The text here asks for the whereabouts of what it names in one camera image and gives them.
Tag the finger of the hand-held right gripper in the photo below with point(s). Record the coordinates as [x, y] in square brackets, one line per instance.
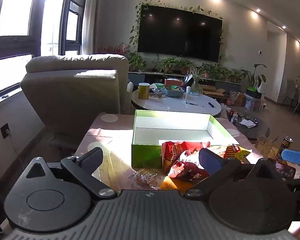
[296, 157]

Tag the brown cardboard box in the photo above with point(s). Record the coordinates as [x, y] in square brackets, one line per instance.
[215, 93]

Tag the green lidded container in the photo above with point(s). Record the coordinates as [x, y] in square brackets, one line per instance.
[158, 85]

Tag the pen holder with pens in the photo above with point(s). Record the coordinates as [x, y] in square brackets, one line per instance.
[187, 80]

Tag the glass cup with spoon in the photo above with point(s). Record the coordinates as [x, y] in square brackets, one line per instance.
[263, 147]

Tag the white cloth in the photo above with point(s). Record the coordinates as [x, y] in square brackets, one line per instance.
[247, 123]

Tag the blue pen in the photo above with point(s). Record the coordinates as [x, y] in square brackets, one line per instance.
[193, 104]

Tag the black wall television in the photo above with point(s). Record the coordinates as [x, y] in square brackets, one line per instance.
[180, 33]

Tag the yellow striped snack packet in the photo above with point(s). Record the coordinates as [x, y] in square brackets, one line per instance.
[236, 152]

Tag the grey television cabinet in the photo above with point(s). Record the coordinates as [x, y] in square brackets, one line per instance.
[152, 76]

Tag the clear pastry packet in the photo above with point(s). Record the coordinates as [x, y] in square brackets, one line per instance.
[145, 177]

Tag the glass vase with grass plant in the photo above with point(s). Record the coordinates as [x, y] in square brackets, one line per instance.
[195, 85]

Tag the orange box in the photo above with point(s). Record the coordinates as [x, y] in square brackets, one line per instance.
[172, 82]

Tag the green cardboard box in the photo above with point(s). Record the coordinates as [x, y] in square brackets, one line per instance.
[145, 155]

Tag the red flower plant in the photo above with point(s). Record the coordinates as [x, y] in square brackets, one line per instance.
[115, 48]

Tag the narrow black framed window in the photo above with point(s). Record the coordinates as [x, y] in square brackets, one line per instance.
[71, 27]

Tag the bright red snack packet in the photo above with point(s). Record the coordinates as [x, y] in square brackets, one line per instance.
[172, 155]

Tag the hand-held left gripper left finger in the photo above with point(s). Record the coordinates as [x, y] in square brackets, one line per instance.
[92, 158]

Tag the black and yellow can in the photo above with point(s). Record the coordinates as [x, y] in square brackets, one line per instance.
[285, 145]

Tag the beige curtain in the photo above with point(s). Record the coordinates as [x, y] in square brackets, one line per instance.
[88, 30]

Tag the clear storage box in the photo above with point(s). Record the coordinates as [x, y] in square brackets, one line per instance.
[255, 104]

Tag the wide black framed window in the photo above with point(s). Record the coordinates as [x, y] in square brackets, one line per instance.
[15, 12]

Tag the pink dotted tablecloth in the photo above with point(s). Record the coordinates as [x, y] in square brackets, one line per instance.
[102, 132]

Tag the black wall socket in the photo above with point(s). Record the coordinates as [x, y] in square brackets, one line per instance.
[5, 130]

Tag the large leafy plant white pot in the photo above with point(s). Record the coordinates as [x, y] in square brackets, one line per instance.
[261, 86]

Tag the row of potted plants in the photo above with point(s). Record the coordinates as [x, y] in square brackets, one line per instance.
[136, 61]

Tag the blue basket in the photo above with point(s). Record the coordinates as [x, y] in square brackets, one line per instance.
[175, 93]

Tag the dark oval table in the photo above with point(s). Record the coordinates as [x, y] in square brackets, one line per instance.
[257, 131]

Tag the black marker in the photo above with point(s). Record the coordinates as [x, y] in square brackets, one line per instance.
[211, 104]

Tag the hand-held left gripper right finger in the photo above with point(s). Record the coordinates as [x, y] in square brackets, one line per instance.
[211, 162]

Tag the yellow canister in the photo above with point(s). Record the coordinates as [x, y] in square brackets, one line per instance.
[143, 91]

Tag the small teal box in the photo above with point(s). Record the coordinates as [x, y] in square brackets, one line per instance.
[194, 93]

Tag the dark red snack packet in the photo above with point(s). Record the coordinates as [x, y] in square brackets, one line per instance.
[187, 172]

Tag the green and black box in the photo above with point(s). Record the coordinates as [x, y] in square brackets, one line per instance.
[253, 92]

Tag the small white bottle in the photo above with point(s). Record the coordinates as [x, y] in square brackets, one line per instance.
[188, 90]

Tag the small clear bottle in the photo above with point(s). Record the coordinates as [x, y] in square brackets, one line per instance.
[234, 119]

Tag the pile of wrappers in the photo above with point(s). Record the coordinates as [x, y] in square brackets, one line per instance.
[157, 93]

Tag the beige sofa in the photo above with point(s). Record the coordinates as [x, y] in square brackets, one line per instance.
[72, 97]

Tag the round white table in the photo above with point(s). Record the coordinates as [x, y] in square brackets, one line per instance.
[180, 107]

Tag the clear plastic bag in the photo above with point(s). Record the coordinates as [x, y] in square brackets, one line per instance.
[223, 111]

